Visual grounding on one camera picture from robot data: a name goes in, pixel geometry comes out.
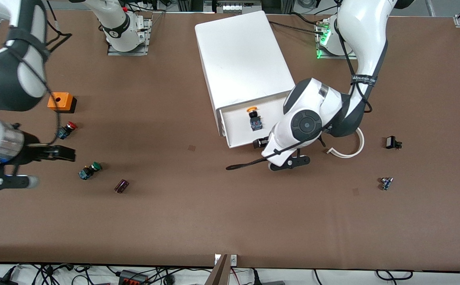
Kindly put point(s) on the green push button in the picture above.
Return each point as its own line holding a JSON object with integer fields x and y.
{"x": 89, "y": 171}

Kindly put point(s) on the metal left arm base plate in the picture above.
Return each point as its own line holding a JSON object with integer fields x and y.
{"x": 319, "y": 54}

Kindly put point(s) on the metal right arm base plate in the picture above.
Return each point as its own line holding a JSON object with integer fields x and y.
{"x": 147, "y": 35}

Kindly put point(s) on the white plastic drawer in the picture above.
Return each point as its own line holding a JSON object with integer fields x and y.
{"x": 237, "y": 126}

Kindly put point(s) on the red push button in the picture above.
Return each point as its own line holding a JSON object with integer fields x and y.
{"x": 68, "y": 129}

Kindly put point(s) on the small metal bracket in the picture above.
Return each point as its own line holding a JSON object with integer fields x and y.
{"x": 233, "y": 260}

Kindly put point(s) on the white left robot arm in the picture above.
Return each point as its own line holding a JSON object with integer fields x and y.
{"x": 305, "y": 122}

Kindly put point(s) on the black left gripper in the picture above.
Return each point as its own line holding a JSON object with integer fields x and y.
{"x": 260, "y": 143}

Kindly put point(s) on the white terminal block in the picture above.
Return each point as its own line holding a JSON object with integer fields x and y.
{"x": 237, "y": 7}

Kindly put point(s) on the small blue grey component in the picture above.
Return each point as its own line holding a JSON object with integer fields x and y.
{"x": 386, "y": 183}

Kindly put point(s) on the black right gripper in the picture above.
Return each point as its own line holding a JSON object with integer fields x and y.
{"x": 33, "y": 152}

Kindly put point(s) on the small black plastic part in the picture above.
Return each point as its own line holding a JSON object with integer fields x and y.
{"x": 391, "y": 142}

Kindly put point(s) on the orange box with hole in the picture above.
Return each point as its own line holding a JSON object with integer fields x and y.
{"x": 59, "y": 101}

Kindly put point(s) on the white curved plastic piece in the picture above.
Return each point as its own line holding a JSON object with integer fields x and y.
{"x": 348, "y": 154}

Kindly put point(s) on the black orange power strip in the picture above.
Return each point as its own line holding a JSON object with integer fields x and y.
{"x": 134, "y": 278}

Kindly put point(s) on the white drawer cabinet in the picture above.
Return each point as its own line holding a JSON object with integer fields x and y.
{"x": 241, "y": 55}

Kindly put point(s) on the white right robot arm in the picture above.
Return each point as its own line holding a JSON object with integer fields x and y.
{"x": 0, "y": 79}

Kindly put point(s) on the yellow push button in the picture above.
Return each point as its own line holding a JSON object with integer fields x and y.
{"x": 255, "y": 120}

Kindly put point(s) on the dark maroon capacitor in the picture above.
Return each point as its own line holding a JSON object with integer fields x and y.
{"x": 121, "y": 186}

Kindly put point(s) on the brown wooden beam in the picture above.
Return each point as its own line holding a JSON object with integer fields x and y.
{"x": 218, "y": 275}

